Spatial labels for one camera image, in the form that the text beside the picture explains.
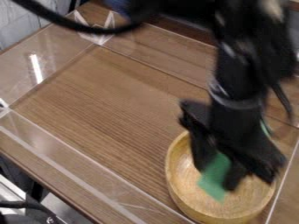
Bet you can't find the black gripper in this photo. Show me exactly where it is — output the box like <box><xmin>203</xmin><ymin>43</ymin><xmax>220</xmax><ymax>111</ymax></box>
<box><xmin>179</xmin><ymin>99</ymin><xmax>286</xmax><ymax>192</ymax></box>

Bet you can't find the green rectangular block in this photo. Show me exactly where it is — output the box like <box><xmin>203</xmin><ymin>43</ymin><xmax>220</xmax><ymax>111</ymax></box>
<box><xmin>195</xmin><ymin>124</ymin><xmax>276</xmax><ymax>201</ymax></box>

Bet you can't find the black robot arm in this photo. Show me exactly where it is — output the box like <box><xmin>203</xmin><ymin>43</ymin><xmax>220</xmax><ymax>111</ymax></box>
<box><xmin>13</xmin><ymin>0</ymin><xmax>296</xmax><ymax>191</ymax></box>

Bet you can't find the brown wooden bowl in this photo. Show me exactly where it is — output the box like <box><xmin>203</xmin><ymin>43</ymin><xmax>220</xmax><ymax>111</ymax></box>
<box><xmin>164</xmin><ymin>131</ymin><xmax>276</xmax><ymax>224</ymax></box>

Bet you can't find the clear acrylic tray wall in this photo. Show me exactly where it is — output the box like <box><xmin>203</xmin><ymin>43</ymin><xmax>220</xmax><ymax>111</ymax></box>
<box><xmin>0</xmin><ymin>25</ymin><xmax>299</xmax><ymax>224</ymax></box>

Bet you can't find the black metal table bracket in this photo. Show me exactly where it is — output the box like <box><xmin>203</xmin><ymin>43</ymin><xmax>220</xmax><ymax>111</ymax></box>
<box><xmin>24</xmin><ymin>194</ymin><xmax>55</xmax><ymax>224</ymax></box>

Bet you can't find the black cable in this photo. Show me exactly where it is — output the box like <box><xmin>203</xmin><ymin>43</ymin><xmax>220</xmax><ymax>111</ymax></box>
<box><xmin>0</xmin><ymin>199</ymin><xmax>52</xmax><ymax>224</ymax></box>

